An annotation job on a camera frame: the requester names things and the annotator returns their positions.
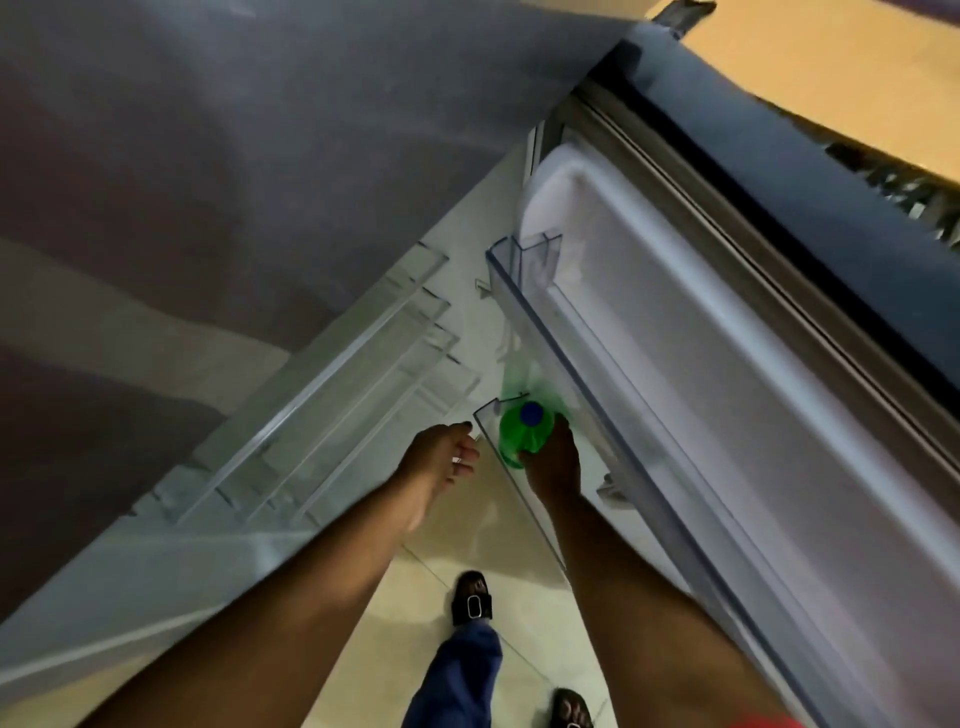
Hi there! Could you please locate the person's right hand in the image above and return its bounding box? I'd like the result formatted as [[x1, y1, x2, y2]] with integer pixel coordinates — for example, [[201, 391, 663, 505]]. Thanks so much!
[[519, 415, 584, 506]]

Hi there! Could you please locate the person's left hand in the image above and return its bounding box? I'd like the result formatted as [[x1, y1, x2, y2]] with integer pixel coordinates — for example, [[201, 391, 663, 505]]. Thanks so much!
[[395, 421, 482, 530]]

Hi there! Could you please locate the green bottle with blue cap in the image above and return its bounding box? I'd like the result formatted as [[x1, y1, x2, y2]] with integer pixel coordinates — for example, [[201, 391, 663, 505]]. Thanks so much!
[[498, 358, 577, 471]]

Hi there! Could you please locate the person's right forearm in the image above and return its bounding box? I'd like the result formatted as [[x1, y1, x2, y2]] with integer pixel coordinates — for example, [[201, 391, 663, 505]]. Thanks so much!
[[553, 489, 792, 728]]

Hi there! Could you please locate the person's left forearm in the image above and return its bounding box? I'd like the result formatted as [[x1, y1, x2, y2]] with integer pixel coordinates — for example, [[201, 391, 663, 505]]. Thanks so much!
[[75, 480, 435, 728]]

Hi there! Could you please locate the clear glass refrigerator shelf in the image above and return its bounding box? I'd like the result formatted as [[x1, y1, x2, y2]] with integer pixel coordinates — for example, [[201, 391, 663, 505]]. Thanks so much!
[[291, 360, 482, 526], [247, 324, 461, 520], [217, 288, 453, 513], [153, 241, 450, 524]]

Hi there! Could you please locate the short clear door bin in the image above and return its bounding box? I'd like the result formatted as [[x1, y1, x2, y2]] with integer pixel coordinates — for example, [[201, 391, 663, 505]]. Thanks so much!
[[472, 393, 573, 577]]

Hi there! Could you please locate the long clear door bin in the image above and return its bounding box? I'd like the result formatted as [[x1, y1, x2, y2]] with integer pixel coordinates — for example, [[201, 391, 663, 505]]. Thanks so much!
[[484, 231, 897, 728]]

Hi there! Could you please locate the black sandal with buckle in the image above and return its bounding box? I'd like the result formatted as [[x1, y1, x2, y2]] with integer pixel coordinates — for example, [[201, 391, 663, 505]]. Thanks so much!
[[449, 570, 495, 629], [549, 687, 595, 728]]

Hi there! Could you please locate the white refrigerator door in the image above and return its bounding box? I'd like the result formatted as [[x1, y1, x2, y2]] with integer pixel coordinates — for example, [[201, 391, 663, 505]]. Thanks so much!
[[480, 21, 960, 728]]

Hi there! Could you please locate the blue jeans leg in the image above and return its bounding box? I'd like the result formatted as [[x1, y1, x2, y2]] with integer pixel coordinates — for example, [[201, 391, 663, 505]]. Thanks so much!
[[402, 621, 504, 728]]

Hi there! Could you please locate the grey refrigerator body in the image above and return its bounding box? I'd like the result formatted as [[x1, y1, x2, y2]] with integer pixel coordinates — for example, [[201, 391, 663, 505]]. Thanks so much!
[[0, 0, 654, 710]]

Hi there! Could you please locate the dark metal rack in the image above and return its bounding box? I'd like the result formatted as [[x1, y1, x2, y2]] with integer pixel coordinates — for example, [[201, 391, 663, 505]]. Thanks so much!
[[823, 139, 960, 250]]

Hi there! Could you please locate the tan board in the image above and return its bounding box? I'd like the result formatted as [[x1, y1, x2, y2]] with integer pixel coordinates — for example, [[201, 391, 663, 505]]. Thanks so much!
[[540, 0, 960, 186]]

